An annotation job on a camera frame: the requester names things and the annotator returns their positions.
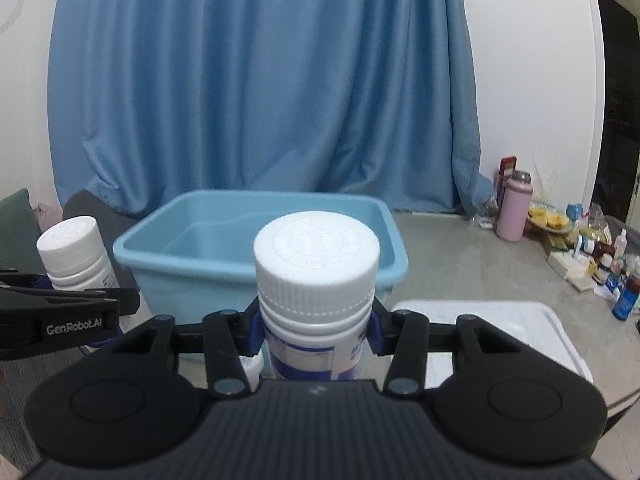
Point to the blue labelled brown bottle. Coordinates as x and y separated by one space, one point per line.
628 297

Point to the pink thermos bottle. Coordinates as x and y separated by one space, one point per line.
517 194

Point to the plate of yellow food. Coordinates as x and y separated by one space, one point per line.
549 218

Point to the light blue plastic bin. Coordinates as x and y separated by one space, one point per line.
195 255

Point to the white flat box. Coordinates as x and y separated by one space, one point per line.
576 269

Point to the red box behind thermos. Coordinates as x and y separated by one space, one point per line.
506 167

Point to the large white pill bottle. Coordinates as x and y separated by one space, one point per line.
315 273

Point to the blue curtain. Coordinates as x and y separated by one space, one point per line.
149 99

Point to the small white dropper bottle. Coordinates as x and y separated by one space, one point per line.
620 244

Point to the white bin lid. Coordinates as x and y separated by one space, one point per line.
530 322

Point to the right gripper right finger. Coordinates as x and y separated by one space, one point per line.
409 337

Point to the green cushion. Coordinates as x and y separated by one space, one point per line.
19 232

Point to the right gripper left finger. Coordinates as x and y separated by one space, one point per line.
223 338

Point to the small white pill bottle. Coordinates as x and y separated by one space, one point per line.
75 257

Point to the grey chair back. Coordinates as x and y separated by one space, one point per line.
111 223

